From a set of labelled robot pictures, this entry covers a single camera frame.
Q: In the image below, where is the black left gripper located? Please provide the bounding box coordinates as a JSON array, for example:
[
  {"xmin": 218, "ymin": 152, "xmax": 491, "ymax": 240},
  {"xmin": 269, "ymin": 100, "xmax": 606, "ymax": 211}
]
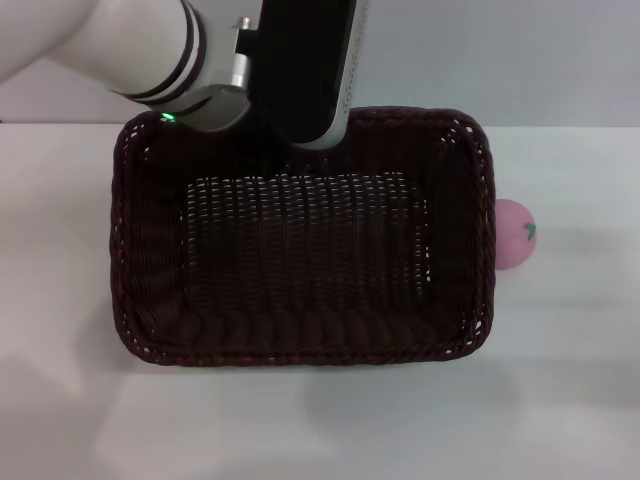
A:
[{"xmin": 248, "ymin": 0, "xmax": 372, "ymax": 151}]

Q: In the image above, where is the dark brown woven basket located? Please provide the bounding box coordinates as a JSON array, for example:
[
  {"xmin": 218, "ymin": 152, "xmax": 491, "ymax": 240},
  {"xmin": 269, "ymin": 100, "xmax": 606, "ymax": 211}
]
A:
[{"xmin": 108, "ymin": 105, "xmax": 499, "ymax": 370}]

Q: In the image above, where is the pink toy peach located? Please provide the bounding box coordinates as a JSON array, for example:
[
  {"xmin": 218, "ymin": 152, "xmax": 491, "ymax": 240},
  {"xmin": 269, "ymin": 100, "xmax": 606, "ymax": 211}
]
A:
[{"xmin": 494, "ymin": 198, "xmax": 539, "ymax": 272}]

